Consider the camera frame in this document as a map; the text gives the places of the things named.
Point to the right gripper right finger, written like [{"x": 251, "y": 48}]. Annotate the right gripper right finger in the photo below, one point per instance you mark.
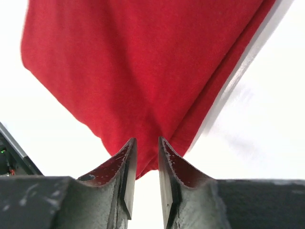
[{"x": 194, "y": 200}]

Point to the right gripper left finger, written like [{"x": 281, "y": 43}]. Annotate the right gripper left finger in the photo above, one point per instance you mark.
[{"x": 100, "y": 199}]

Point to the dark red t shirt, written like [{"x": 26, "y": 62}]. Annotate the dark red t shirt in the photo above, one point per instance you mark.
[{"x": 138, "y": 68}]

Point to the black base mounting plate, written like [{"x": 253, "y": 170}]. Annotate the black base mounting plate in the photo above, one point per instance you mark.
[{"x": 13, "y": 159}]

